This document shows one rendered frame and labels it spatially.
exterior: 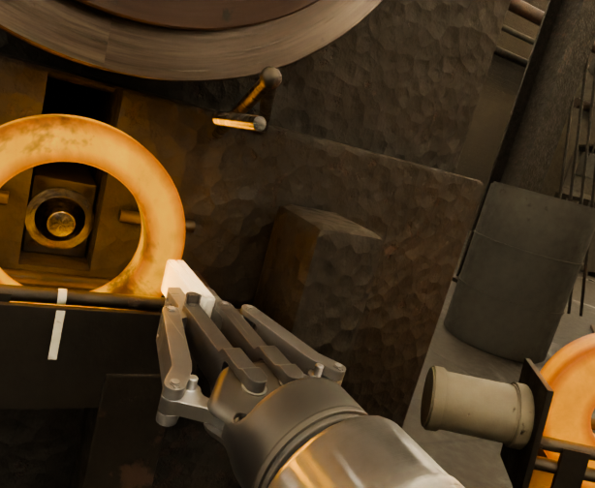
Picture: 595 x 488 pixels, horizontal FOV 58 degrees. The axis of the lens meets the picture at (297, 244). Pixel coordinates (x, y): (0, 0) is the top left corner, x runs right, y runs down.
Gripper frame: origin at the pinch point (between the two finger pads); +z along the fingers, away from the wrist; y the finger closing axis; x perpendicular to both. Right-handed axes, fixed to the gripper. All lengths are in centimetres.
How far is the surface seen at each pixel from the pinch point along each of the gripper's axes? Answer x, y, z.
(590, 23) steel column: 113, 377, 221
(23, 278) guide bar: -3.0, -10.5, 8.8
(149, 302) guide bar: -1.6, -2.2, 1.7
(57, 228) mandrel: -0.1, -7.5, 13.4
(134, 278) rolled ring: -0.6, -2.9, 4.2
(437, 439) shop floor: -82, 129, 54
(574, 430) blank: -4.2, 31.2, -18.0
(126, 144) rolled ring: 10.1, -5.1, 5.3
